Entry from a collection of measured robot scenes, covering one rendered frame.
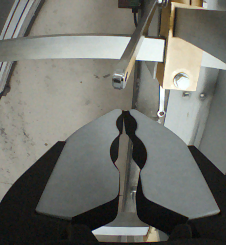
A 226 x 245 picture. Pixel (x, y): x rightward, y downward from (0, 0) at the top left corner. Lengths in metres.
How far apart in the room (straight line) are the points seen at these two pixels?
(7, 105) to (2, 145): 0.39
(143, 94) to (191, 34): 0.28
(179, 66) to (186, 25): 0.07
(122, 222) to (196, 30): 0.28
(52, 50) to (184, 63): 0.17
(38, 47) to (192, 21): 0.19
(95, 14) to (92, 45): 0.87
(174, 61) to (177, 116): 0.35
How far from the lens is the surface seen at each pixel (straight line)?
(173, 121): 0.60
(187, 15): 0.21
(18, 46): 0.29
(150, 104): 0.47
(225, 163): 0.54
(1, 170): 1.96
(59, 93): 1.26
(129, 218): 0.33
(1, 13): 1.06
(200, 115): 0.62
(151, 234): 0.33
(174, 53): 0.26
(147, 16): 0.18
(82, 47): 0.26
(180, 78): 0.26
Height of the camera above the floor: 1.11
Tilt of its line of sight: 59 degrees down
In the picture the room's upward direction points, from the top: 178 degrees counter-clockwise
